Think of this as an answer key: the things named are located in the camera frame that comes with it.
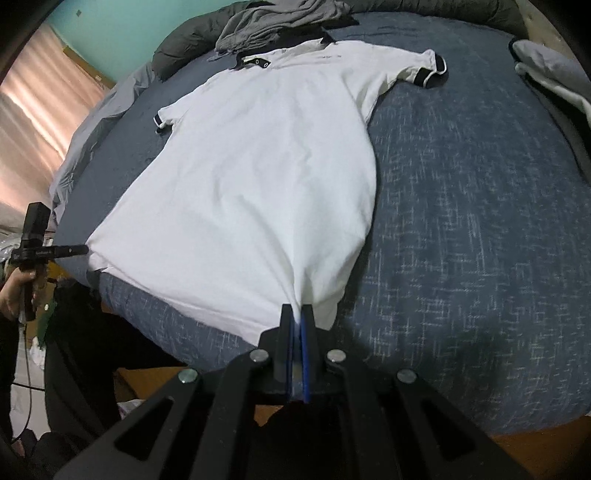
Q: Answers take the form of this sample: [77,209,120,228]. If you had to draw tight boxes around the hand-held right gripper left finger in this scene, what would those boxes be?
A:
[53,304,296,480]

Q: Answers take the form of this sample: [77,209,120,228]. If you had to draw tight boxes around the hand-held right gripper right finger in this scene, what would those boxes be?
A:
[299,305,532,480]

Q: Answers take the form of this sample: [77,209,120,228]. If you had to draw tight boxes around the white polo shirt black trim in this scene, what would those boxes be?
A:
[86,39,450,347]

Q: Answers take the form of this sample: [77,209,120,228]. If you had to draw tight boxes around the person's left hand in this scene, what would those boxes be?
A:
[0,268,44,321]

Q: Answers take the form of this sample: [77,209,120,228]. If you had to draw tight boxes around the person's black pants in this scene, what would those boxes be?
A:
[44,272,185,480]

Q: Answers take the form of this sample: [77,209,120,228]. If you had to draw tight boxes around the light grey blanket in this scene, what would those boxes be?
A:
[48,62,162,232]

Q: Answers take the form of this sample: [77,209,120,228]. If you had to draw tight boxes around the pink curtain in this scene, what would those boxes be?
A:
[0,21,116,222]

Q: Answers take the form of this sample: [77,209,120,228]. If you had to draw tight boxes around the rolled dark grey duvet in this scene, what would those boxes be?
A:
[152,0,522,84]

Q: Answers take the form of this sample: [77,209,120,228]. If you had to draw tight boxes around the crumpled grey garment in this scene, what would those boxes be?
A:
[207,0,356,63]

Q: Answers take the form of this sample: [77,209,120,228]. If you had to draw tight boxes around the cream tufted headboard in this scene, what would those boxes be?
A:
[515,0,573,47]

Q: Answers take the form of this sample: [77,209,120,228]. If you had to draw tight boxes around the black cable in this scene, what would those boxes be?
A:
[11,318,34,446]

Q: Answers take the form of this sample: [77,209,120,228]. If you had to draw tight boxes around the wooden window frame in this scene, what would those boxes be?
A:
[62,44,116,88]

